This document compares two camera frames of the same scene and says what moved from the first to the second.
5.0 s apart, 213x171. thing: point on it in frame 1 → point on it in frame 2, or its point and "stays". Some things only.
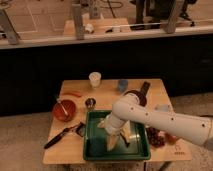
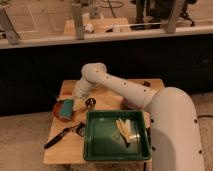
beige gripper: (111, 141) → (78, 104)
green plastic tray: (95, 140) stays
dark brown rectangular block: (144, 89) stays
